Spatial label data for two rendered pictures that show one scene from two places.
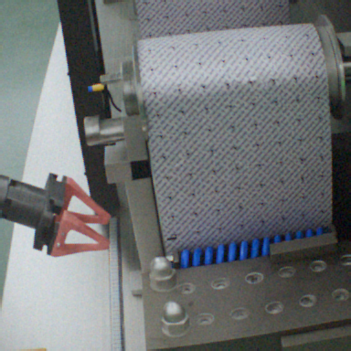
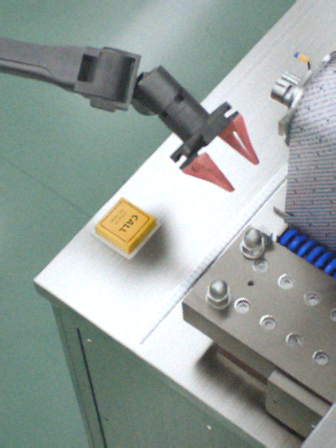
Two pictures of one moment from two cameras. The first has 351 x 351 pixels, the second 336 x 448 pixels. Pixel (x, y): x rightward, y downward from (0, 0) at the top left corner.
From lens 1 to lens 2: 0.97 m
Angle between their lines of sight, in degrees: 39
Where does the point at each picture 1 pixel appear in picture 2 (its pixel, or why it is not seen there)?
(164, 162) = (297, 171)
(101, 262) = (282, 155)
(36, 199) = (190, 125)
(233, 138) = not seen: outside the picture
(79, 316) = (213, 200)
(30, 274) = not seen: hidden behind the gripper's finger
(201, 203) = (317, 211)
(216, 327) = (242, 321)
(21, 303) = not seen: hidden behind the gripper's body
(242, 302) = (281, 314)
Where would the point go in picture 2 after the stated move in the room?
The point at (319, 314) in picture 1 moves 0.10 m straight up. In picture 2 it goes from (315, 378) to (320, 346)
